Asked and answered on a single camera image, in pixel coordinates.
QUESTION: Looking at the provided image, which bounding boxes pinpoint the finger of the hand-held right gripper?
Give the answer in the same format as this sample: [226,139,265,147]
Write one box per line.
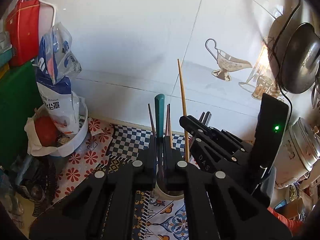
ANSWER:
[178,114,238,174]
[201,126,253,166]

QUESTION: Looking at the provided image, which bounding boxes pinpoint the green box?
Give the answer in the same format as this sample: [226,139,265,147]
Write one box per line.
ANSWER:
[0,61,43,168]

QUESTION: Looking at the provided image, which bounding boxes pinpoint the patterned table mat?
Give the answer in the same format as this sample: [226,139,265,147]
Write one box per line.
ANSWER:
[32,117,198,240]

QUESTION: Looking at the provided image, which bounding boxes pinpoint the person's right forearm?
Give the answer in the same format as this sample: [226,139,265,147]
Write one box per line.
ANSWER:
[267,206,304,237]

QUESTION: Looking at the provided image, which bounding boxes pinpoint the white ceramic cup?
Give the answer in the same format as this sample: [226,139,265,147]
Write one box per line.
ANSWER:
[152,165,186,201]

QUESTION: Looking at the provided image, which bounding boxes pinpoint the glass jar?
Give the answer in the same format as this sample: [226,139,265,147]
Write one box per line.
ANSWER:
[23,182,48,205]

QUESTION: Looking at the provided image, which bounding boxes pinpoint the teal tissue box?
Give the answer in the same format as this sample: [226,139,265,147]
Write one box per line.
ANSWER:
[0,47,14,68]

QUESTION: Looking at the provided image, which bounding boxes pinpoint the blue white plate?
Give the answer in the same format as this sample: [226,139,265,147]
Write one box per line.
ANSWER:
[288,182,301,203]

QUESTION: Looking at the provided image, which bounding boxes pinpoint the white rice cooker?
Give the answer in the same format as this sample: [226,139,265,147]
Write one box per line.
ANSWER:
[273,139,308,190]

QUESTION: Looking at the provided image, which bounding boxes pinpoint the black power cable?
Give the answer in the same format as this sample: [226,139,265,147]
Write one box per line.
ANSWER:
[271,0,302,131]

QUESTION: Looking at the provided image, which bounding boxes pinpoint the orange chopstick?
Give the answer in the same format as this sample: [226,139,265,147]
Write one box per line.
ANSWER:
[177,58,190,163]
[169,115,174,148]

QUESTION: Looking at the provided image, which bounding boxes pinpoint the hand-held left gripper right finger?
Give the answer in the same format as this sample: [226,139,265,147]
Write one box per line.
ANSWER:
[162,136,292,240]

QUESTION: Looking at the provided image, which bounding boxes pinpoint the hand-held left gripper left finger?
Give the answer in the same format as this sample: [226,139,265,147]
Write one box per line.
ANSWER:
[28,134,157,240]

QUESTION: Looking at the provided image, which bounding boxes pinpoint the pink chopstick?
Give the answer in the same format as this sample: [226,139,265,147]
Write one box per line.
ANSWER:
[165,103,171,137]

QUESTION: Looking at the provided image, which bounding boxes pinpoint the metal steamer pot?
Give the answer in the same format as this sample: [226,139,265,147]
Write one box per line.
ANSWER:
[291,117,320,173]

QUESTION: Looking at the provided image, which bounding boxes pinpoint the red tin box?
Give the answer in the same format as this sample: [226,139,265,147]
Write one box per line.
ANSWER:
[5,0,42,67]

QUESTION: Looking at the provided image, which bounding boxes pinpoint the black frying pan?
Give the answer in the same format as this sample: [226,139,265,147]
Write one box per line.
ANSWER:
[279,22,320,95]

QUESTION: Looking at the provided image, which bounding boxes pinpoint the teal chopstick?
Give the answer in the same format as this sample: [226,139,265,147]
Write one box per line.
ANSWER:
[154,93,166,180]

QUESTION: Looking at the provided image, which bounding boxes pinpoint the red bowl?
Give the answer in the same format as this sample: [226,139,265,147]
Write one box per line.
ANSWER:
[33,117,59,147]

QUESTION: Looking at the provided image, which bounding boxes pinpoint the white colander basket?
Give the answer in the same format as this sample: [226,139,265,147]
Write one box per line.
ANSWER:
[32,97,89,158]

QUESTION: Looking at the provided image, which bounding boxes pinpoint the blue white plastic bag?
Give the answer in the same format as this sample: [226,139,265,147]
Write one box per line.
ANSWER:
[35,22,82,135]

